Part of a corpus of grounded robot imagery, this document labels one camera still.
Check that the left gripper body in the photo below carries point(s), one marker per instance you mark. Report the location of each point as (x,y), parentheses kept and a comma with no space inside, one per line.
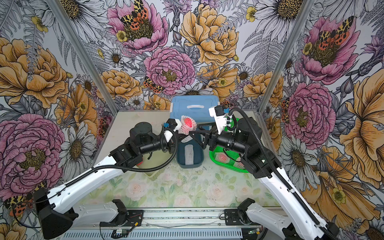
(170,145)

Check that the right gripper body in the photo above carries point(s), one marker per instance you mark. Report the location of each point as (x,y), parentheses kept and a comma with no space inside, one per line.
(213,144)

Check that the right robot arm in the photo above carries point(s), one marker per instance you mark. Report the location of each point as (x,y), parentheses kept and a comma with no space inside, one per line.
(301,222)

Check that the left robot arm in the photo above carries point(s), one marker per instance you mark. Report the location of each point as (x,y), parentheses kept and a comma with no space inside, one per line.
(56,208)

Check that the dark teal plastic tray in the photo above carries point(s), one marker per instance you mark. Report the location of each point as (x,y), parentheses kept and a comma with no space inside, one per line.
(198,155)

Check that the pale green perforated basket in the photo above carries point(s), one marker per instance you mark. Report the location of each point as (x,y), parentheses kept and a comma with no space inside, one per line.
(150,161)

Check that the netted apple in basket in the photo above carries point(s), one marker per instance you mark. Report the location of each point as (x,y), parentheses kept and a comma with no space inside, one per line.
(222,158)
(239,165)

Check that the blue lidded storage box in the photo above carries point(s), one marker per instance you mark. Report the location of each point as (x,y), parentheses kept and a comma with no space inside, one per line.
(195,107)

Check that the bright green perforated basket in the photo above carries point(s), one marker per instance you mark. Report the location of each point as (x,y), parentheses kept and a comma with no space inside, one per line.
(234,157)

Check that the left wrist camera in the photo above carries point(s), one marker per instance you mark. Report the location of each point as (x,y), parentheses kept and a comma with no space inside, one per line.
(171,125)

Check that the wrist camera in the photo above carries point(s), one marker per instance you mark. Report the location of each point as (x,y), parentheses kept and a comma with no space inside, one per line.
(220,114)
(171,125)

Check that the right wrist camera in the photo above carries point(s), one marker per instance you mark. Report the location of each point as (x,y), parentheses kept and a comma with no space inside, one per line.
(220,114)

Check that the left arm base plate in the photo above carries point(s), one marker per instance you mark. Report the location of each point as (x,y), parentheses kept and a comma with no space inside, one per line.
(132,218)

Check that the aluminium front rail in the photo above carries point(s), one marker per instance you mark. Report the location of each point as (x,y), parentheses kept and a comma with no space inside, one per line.
(176,224)

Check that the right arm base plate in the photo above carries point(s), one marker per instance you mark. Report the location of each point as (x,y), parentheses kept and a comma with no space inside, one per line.
(235,217)

